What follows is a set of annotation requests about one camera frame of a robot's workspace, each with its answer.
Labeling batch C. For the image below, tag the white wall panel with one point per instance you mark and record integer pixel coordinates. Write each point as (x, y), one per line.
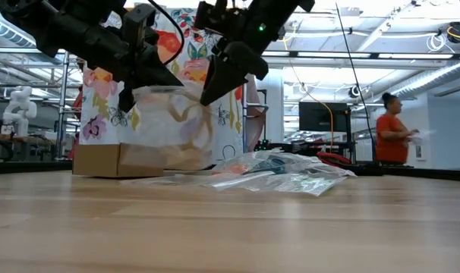
(419, 152)

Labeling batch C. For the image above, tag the background workbench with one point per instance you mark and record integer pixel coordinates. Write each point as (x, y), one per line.
(25, 138)

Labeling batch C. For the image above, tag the dark background equipment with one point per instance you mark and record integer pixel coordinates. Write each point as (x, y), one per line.
(262, 146)

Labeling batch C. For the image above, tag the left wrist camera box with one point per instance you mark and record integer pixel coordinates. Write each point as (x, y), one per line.
(139, 26)

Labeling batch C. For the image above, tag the white floral cloth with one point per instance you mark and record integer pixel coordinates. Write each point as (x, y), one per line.
(101, 95)

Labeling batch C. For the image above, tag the white crumpled paper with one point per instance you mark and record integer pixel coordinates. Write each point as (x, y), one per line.
(421, 137)

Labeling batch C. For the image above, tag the round black ceiling fixture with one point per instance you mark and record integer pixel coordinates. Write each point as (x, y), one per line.
(354, 91)

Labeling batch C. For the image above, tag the black table frame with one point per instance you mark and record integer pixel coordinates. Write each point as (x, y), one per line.
(25, 167)

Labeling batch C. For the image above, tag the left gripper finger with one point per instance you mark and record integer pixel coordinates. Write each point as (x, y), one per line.
(163, 74)
(126, 100)

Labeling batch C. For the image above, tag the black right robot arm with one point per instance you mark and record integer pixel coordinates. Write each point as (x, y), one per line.
(275, 15)

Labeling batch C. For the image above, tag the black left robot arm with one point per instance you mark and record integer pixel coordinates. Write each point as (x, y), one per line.
(63, 30)

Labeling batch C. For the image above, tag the person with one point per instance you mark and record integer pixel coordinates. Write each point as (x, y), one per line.
(391, 144)

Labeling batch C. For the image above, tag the black monitor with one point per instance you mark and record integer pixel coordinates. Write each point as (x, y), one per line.
(321, 117)

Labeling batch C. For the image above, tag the open cardboard box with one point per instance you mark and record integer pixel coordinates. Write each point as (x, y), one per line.
(97, 161)

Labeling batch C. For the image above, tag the green rubber band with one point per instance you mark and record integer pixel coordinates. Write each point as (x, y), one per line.
(309, 186)

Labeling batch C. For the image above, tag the wide dark blue rubber band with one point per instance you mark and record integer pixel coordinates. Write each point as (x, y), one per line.
(273, 165)

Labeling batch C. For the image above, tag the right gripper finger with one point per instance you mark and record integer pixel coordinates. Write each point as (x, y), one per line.
(220, 85)

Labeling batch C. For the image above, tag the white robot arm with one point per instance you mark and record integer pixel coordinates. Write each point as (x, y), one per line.
(19, 110)

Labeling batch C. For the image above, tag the black red work glove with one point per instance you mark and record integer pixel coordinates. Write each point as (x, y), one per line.
(330, 156)

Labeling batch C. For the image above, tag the large tan rubber band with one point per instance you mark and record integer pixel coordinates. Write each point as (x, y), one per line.
(207, 121)

